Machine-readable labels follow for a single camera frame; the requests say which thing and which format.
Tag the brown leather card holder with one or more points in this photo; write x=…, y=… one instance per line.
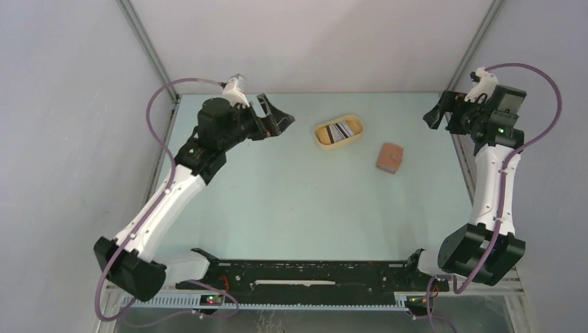
x=390, y=158

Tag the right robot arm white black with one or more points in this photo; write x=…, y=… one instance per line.
x=486, y=247

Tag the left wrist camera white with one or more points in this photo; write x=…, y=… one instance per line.
x=233, y=91

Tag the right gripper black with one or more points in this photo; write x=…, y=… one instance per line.
x=448, y=103

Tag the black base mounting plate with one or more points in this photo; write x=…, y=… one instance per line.
x=317, y=282

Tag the cream oval tray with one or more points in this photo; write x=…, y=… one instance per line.
x=349, y=117

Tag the aluminium frame front rail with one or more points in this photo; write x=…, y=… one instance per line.
x=510, y=284

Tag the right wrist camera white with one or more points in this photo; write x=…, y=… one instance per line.
x=485, y=83

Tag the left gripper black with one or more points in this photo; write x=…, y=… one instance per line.
x=278, y=120

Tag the stack of cards in tray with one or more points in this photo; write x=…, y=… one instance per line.
x=336, y=132

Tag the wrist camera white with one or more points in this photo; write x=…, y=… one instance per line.
x=233, y=91
x=485, y=83

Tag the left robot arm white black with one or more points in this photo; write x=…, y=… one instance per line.
x=129, y=258

